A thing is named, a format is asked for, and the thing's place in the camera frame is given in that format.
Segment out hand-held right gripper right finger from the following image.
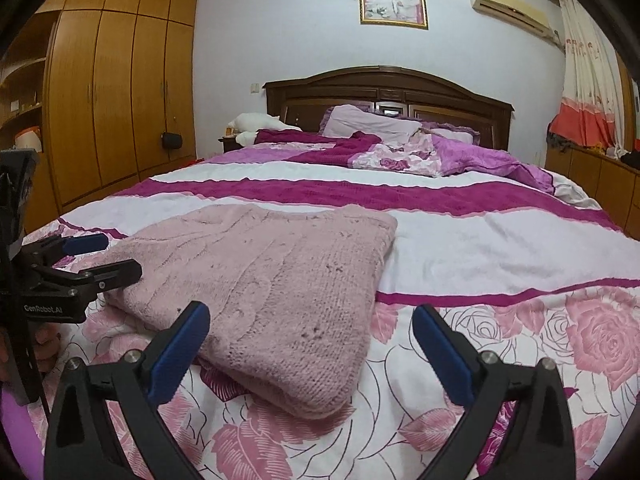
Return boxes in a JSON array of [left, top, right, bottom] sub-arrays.
[[411, 304, 574, 480]]

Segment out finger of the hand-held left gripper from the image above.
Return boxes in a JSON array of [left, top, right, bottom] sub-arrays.
[[75, 258, 144, 294], [22, 232, 110, 269]]

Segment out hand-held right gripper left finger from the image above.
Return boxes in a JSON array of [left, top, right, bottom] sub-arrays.
[[44, 301, 212, 480]]

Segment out pink knitted sweater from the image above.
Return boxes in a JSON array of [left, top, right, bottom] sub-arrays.
[[97, 204, 399, 420]]

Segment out pile of clothes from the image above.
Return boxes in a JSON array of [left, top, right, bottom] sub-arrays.
[[592, 142, 640, 171]]

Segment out person's left hand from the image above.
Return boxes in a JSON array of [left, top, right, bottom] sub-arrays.
[[30, 322, 64, 374]]

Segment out pink white floral bedspread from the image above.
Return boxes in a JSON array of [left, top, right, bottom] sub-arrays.
[[25, 146, 640, 480]]

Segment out wooden wardrobe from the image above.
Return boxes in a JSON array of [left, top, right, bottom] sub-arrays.
[[44, 0, 199, 214]]

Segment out wooden open corner shelf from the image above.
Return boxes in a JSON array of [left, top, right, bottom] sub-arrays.
[[0, 10, 62, 235]]

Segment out dark wooden nightstand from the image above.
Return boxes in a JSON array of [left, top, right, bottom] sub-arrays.
[[218, 135, 252, 154]]

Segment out purple floral quilt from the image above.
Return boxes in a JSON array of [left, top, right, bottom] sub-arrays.
[[255, 129, 557, 196]]

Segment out white plush toy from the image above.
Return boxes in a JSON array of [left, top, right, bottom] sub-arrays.
[[227, 112, 302, 146]]

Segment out small lilac frilled pillow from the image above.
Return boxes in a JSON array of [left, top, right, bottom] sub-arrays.
[[425, 125, 481, 147]]

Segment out low wooden cabinet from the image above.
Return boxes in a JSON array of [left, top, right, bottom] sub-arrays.
[[545, 142, 640, 242]]

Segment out large lilac pillow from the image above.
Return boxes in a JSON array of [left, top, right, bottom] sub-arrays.
[[322, 104, 424, 139]]

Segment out dark wooden headboard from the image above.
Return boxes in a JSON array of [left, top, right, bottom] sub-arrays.
[[263, 65, 515, 154]]

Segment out white and orange curtain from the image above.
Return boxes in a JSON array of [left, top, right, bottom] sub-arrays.
[[547, 0, 637, 154]]

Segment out white wall air conditioner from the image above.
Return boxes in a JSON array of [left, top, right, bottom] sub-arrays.
[[466, 0, 564, 49]]

